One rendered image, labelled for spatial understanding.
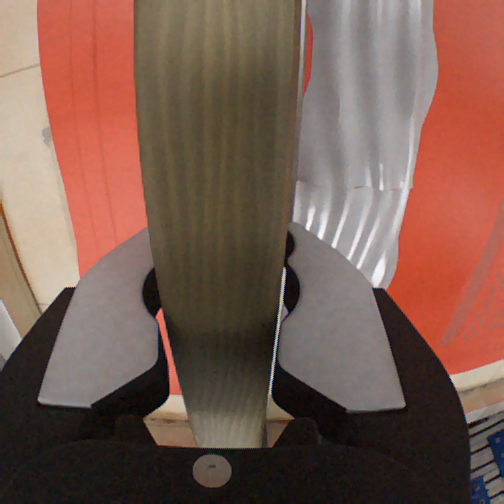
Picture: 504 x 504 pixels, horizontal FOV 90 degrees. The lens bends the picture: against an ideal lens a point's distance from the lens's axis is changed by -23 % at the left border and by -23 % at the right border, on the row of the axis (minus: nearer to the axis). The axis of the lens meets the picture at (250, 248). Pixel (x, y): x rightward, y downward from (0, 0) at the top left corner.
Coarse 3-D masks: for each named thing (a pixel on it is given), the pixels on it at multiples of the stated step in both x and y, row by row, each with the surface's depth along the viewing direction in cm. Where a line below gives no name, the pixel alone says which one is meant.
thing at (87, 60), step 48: (48, 0) 10; (96, 0) 11; (480, 0) 11; (48, 48) 12; (96, 48) 12; (480, 48) 12; (48, 96) 13; (96, 96) 14; (480, 96) 14; (96, 144) 15; (432, 144) 16; (480, 144) 15; (480, 192) 17
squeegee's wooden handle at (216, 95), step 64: (192, 0) 4; (256, 0) 4; (192, 64) 5; (256, 64) 5; (192, 128) 5; (256, 128) 5; (192, 192) 6; (256, 192) 6; (192, 256) 7; (256, 256) 7; (192, 320) 7; (256, 320) 8; (192, 384) 9; (256, 384) 9
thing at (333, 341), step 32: (288, 224) 11; (288, 256) 11; (320, 256) 10; (288, 288) 10; (320, 288) 8; (352, 288) 9; (288, 320) 7; (320, 320) 7; (352, 320) 7; (288, 352) 7; (320, 352) 7; (352, 352) 7; (384, 352) 7; (288, 384) 6; (320, 384) 6; (352, 384) 6; (384, 384) 6; (320, 416) 6
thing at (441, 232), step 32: (96, 192) 17; (128, 192) 17; (416, 192) 17; (448, 192) 17; (96, 224) 18; (128, 224) 18; (416, 224) 18; (448, 224) 19; (480, 224) 19; (96, 256) 19; (416, 256) 20; (448, 256) 20; (416, 288) 21; (448, 288) 22; (160, 320) 22; (416, 320) 23; (448, 352) 26; (480, 352) 27
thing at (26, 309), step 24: (0, 216) 16; (0, 240) 16; (0, 264) 16; (0, 288) 16; (24, 288) 19; (0, 312) 17; (24, 312) 19; (0, 336) 18; (480, 408) 29; (168, 432) 29
